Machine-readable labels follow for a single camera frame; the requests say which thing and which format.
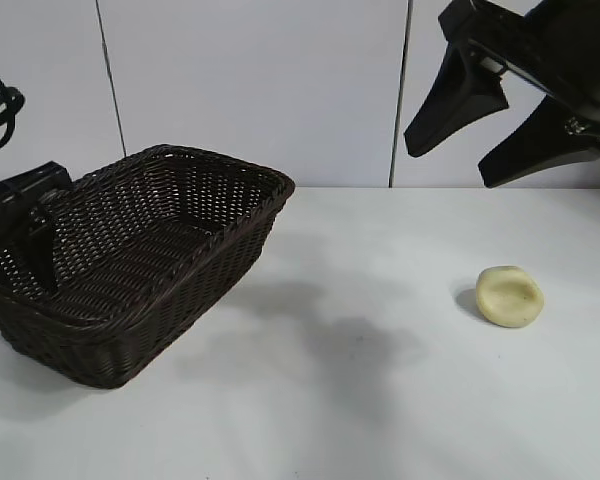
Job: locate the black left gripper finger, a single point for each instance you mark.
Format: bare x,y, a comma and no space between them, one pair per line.
45,250

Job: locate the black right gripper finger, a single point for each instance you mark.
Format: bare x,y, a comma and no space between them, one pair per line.
455,105
545,145

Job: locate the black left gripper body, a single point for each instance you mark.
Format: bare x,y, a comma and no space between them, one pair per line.
15,197

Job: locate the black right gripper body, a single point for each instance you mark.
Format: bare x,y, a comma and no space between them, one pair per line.
565,45

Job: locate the dark brown wicker basket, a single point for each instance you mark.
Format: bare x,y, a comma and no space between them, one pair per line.
140,260

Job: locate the pale yellow egg yolk pastry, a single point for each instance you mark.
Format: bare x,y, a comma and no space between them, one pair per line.
511,299

